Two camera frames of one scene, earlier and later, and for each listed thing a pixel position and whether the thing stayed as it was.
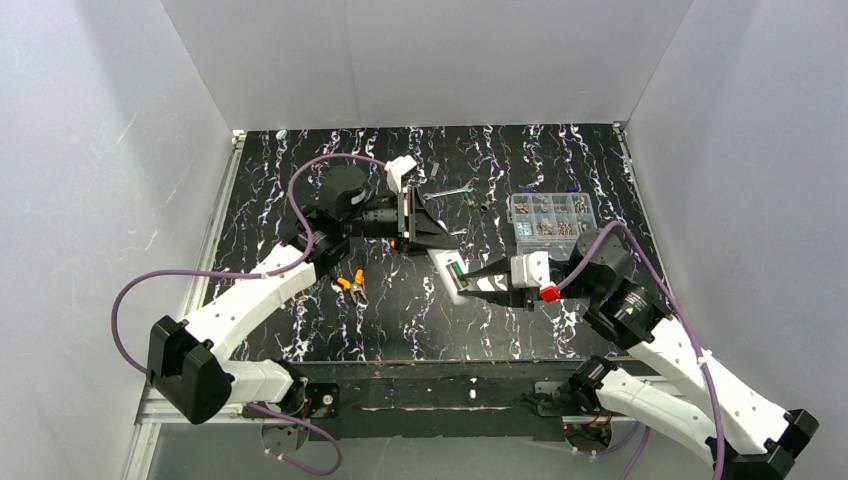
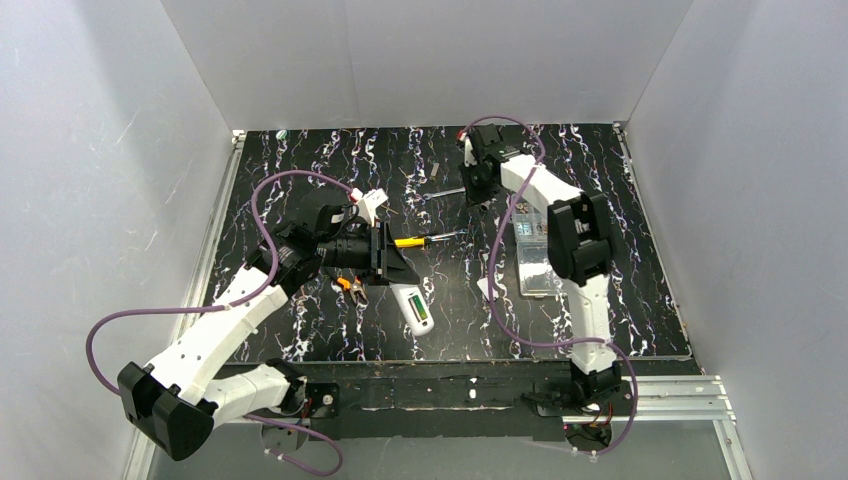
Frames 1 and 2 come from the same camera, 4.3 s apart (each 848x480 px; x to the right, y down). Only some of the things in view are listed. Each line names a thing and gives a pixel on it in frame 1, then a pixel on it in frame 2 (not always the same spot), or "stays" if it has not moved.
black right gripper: [515, 291] -> [474, 192]
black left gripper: [405, 218] -> [381, 251]
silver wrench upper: [466, 189] stays
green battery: [459, 272] -> [419, 306]
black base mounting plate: [440, 399] stays
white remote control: [442, 260] -> [414, 307]
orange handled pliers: [357, 286] stays
